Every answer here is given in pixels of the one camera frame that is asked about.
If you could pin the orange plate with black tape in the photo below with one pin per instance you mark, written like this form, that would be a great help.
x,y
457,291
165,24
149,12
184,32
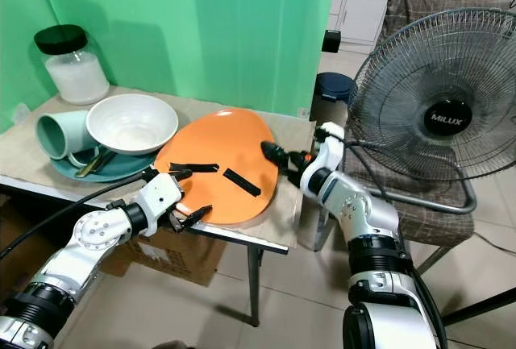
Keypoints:
x,y
222,144

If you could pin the gold spoon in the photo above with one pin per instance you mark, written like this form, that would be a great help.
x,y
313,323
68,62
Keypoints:
x,y
93,165

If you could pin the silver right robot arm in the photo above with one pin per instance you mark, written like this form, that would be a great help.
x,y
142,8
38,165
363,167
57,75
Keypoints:
x,y
359,204

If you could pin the small cardboard box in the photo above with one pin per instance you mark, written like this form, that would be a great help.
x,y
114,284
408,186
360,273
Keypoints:
x,y
185,260

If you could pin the teal plate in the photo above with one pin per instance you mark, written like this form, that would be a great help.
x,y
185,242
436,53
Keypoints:
x,y
126,170

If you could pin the white bowl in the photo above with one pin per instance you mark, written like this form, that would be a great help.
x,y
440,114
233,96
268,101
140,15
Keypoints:
x,y
129,122

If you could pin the dark blue bin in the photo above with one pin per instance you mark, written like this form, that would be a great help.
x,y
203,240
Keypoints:
x,y
332,87

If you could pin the folding table black legs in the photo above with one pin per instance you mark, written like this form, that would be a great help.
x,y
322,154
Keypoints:
x,y
254,284

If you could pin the pale green mug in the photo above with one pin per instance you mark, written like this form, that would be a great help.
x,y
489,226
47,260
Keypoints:
x,y
60,133

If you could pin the glass jar black lid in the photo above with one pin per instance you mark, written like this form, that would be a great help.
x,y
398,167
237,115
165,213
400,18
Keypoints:
x,y
76,79

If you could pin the green backdrop curtain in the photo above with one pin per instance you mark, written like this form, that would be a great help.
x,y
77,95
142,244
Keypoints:
x,y
210,27

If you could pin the black Milux floor fan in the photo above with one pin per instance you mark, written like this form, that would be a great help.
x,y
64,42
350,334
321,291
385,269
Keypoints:
x,y
443,115

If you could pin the beige table mat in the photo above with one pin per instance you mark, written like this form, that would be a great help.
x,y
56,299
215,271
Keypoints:
x,y
22,151

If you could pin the white cabinet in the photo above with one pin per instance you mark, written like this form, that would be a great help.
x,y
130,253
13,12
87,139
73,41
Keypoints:
x,y
359,6

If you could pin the brown plaid chair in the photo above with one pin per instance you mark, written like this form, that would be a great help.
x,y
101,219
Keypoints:
x,y
411,6

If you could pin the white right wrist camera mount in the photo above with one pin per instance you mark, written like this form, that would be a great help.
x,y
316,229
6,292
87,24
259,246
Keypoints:
x,y
322,155

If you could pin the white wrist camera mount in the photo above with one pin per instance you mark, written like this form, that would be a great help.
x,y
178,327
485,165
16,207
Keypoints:
x,y
160,196
322,155

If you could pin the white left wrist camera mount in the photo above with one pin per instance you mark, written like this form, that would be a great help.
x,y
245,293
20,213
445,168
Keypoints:
x,y
160,196

